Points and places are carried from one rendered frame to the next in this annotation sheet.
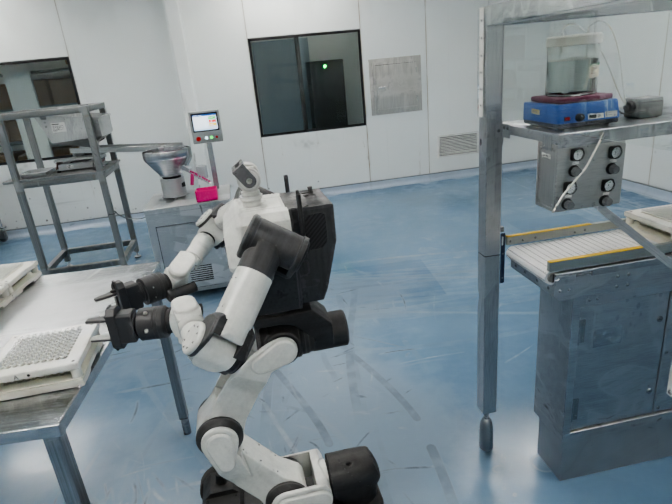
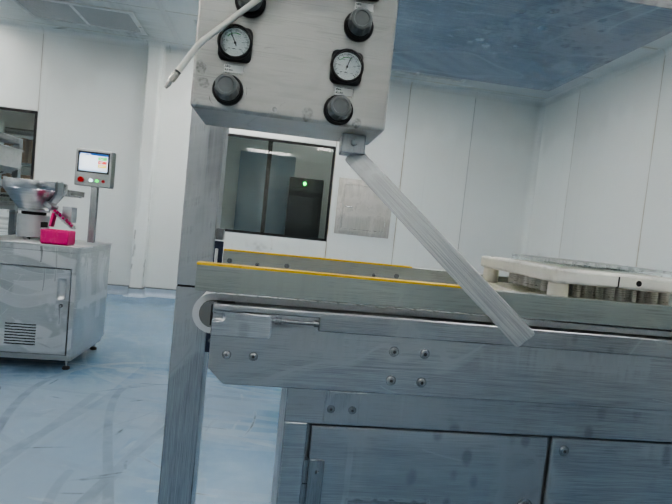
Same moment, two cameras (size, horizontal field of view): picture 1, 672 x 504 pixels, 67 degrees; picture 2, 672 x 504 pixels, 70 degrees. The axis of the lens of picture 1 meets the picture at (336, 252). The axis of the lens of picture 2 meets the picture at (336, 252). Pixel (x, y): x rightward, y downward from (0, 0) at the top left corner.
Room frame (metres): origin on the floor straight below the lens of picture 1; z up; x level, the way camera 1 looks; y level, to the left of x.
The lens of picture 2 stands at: (0.91, -0.84, 1.04)
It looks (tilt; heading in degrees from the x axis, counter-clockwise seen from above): 3 degrees down; 2
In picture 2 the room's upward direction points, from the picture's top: 6 degrees clockwise
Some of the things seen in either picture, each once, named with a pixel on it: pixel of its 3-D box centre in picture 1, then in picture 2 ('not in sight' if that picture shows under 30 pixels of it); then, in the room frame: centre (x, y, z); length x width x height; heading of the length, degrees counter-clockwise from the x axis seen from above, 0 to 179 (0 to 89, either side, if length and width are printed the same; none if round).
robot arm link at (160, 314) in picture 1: (179, 320); not in sight; (1.25, 0.44, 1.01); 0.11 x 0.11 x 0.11; 2
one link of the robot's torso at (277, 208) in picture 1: (280, 246); not in sight; (1.38, 0.16, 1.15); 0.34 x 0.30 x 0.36; 10
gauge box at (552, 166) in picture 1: (579, 172); (296, 45); (1.50, -0.76, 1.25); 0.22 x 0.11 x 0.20; 99
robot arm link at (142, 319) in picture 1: (134, 325); not in sight; (1.23, 0.56, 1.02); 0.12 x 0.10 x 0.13; 92
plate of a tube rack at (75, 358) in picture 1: (43, 351); not in sight; (1.26, 0.84, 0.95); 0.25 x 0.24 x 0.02; 10
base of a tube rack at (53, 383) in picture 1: (48, 366); not in sight; (1.26, 0.84, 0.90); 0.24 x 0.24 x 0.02; 10
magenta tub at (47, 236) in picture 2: (206, 194); (58, 237); (3.75, 0.92, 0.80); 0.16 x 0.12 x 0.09; 99
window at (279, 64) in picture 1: (309, 84); (274, 188); (6.68, 0.13, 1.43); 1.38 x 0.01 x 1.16; 99
